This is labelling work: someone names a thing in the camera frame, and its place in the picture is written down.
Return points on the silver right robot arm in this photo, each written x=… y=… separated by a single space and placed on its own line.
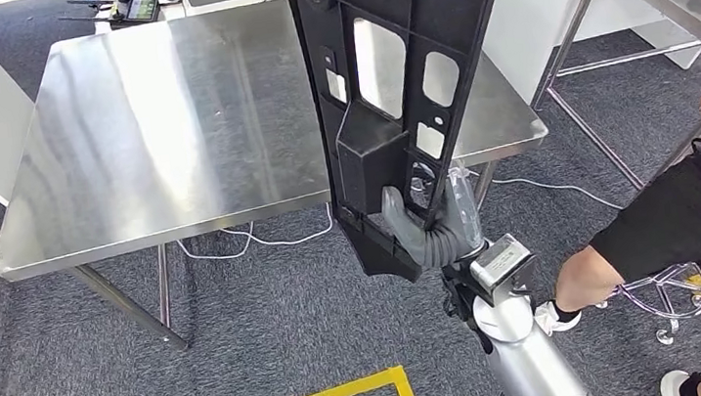
x=525 y=373

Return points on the black camera bracket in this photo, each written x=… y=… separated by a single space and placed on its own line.
x=462 y=302

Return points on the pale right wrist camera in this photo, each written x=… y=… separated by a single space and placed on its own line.
x=501 y=265

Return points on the chrome swivel stool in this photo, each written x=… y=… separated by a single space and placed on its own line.
x=665 y=337

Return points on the black remote controller with screen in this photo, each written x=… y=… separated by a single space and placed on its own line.
x=139 y=10

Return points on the stainless steel workbench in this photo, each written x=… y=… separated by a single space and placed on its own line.
x=156 y=145

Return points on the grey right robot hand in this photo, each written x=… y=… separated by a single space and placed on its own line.
x=400 y=224

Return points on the person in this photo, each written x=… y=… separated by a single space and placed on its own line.
x=665 y=222

